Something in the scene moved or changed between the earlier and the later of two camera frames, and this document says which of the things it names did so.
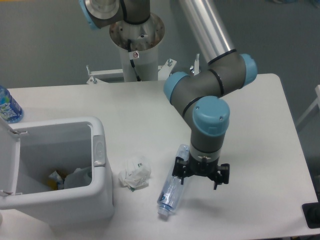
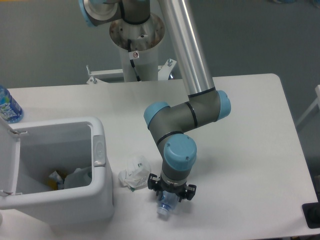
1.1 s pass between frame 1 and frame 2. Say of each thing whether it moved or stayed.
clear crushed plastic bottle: stayed
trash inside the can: stayed
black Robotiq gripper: moved
